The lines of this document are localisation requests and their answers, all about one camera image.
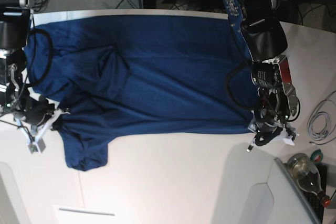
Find coiled light blue cable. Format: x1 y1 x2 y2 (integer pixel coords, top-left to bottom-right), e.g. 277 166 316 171
307 96 336 145

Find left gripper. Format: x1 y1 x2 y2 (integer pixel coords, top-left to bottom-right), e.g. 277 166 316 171
247 88 300 153

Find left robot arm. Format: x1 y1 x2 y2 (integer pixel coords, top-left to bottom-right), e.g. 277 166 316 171
223 0 301 150

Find clear plastic bottle red cap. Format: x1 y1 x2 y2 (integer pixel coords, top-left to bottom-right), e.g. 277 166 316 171
287 153 331 208

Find dark blue t-shirt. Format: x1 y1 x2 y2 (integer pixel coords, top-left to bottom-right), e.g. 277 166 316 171
24 15 259 171

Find green tape roll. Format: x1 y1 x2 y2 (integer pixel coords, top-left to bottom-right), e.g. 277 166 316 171
310 149 323 164

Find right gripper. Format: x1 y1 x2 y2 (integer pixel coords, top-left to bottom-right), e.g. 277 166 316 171
13 95 70 153

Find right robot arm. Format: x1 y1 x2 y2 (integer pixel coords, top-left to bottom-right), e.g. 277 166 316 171
1 0 69 153

